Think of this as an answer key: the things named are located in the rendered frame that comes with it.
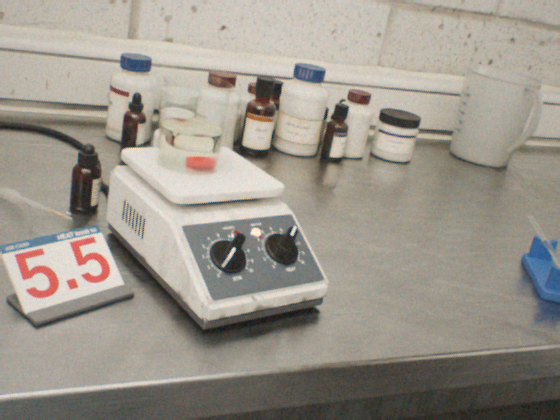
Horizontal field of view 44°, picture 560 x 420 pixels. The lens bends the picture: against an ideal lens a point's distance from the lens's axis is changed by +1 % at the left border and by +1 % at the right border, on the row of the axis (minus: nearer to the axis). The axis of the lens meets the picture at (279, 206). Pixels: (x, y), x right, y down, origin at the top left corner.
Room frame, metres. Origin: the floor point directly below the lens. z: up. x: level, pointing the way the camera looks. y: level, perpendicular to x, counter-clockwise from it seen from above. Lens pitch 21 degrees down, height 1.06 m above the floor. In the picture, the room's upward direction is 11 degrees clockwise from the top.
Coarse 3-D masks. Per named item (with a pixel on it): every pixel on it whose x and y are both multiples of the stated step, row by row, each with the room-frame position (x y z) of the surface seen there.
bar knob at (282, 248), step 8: (288, 232) 0.56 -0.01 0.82; (296, 232) 0.56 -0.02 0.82; (272, 240) 0.56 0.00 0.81; (280, 240) 0.56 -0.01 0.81; (288, 240) 0.55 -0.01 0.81; (272, 248) 0.55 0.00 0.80; (280, 248) 0.54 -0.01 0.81; (288, 248) 0.54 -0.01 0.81; (296, 248) 0.56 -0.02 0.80; (272, 256) 0.54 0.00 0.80; (280, 256) 0.54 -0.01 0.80; (288, 256) 0.55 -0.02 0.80; (296, 256) 0.55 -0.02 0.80
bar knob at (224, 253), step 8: (224, 240) 0.53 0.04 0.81; (232, 240) 0.52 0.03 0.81; (240, 240) 0.52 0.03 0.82; (216, 248) 0.52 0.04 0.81; (224, 248) 0.52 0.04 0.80; (232, 248) 0.51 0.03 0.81; (240, 248) 0.53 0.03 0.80; (216, 256) 0.51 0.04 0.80; (224, 256) 0.50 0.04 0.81; (232, 256) 0.50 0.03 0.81; (240, 256) 0.53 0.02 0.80; (216, 264) 0.51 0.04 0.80; (224, 264) 0.50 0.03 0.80; (232, 264) 0.51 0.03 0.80; (240, 264) 0.52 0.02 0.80; (232, 272) 0.51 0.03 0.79
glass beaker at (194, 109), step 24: (168, 96) 0.60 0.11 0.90; (192, 96) 0.59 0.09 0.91; (216, 96) 0.60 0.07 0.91; (168, 120) 0.60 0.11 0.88; (192, 120) 0.59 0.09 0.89; (216, 120) 0.60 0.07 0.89; (168, 144) 0.59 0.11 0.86; (192, 144) 0.59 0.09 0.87; (216, 144) 0.60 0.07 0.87; (168, 168) 0.59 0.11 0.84; (192, 168) 0.59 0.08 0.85; (216, 168) 0.61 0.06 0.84
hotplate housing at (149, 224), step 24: (120, 168) 0.62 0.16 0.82; (120, 192) 0.60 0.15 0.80; (144, 192) 0.58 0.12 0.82; (120, 216) 0.60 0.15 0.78; (144, 216) 0.56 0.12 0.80; (168, 216) 0.54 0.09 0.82; (192, 216) 0.54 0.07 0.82; (216, 216) 0.56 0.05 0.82; (240, 216) 0.57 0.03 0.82; (264, 216) 0.58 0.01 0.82; (120, 240) 0.60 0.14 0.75; (144, 240) 0.56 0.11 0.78; (168, 240) 0.53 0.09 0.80; (144, 264) 0.56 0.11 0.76; (168, 264) 0.52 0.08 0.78; (192, 264) 0.50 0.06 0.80; (168, 288) 0.52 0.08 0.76; (192, 288) 0.49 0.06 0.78; (288, 288) 0.53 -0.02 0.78; (312, 288) 0.54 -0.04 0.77; (192, 312) 0.49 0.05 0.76; (216, 312) 0.48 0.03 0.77; (240, 312) 0.49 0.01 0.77; (264, 312) 0.51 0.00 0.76
